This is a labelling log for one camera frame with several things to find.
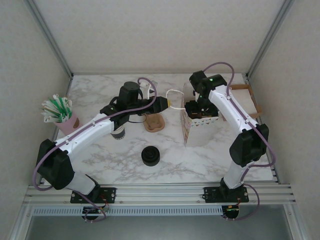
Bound white paper bag with handles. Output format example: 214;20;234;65
165;81;222;148

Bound stack of paper cups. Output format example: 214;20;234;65
111;124;126;141

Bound white napkin stack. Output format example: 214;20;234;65
233;89;256;115

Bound black lidded cup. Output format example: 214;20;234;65
140;146;161;168

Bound brown cardboard tray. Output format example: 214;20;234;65
221;84;263;122

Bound pink cup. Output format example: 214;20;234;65
54;112;81;135

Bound green and white stirrer sticks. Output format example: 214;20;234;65
40;92;74;124

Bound circuit board with lights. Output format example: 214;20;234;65
223;204;241;219
82;206;106;216

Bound aluminium back rail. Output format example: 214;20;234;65
71;71;248;77

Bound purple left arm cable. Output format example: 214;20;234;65
33;76;158;223

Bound aluminium frame post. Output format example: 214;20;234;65
24;0;75;79
245;0;298;79

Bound aluminium mounting rail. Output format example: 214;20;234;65
24;183;297;207

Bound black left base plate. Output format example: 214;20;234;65
69;187;117;204

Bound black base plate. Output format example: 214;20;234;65
69;187;117;204
203;186;250;203

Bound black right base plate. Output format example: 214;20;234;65
203;186;250;203

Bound grey slotted cable duct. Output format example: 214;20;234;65
32;206;225;216

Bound aluminium side rail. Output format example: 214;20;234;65
241;73;281;185

